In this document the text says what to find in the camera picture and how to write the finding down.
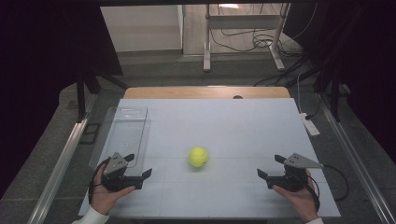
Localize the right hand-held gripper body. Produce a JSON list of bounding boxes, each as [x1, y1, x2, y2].
[[266, 152, 325, 192]]

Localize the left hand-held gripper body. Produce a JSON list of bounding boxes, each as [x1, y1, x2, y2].
[[101, 151, 144, 192]]

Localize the clear plastic bin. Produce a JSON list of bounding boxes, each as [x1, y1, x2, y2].
[[88, 105, 152, 171]]

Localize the yellow tennis ball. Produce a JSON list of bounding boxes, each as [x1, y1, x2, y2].
[[188, 147, 209, 168]]

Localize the person's right hand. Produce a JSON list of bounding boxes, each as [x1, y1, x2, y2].
[[273, 169, 320, 222]]

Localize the person's left hand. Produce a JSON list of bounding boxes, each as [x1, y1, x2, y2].
[[92, 164, 136, 216]]

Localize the black tape square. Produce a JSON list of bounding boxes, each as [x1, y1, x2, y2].
[[78, 122, 101, 145]]

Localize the white power strip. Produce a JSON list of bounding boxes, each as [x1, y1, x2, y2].
[[300, 112, 321, 138]]

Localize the white board sheet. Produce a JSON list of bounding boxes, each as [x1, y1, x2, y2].
[[78, 98, 342, 218]]

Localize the black metal stand legs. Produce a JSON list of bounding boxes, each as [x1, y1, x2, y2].
[[76, 70, 129, 123], [286, 64, 344, 123]]

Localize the wooden table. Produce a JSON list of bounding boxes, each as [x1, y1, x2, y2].
[[123, 86, 291, 100]]

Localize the black curtain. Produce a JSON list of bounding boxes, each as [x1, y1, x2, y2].
[[283, 0, 396, 162], [0, 0, 124, 198]]

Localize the white cabinet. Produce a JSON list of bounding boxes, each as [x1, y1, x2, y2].
[[100, 4, 185, 52]]

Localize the white metal stand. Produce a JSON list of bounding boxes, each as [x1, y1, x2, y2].
[[203, 3, 291, 73]]

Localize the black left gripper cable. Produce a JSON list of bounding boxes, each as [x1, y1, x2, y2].
[[88, 158, 112, 205]]

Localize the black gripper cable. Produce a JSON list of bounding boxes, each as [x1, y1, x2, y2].
[[88, 158, 112, 205], [311, 163, 350, 203]]

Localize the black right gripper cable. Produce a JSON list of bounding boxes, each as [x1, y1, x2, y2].
[[311, 163, 350, 203]]

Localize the aluminium rail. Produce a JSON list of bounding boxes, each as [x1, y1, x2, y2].
[[27, 119, 90, 224], [318, 92, 396, 224]]

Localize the tangle of black floor cables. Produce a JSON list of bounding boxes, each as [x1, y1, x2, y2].
[[209, 3, 304, 59]]

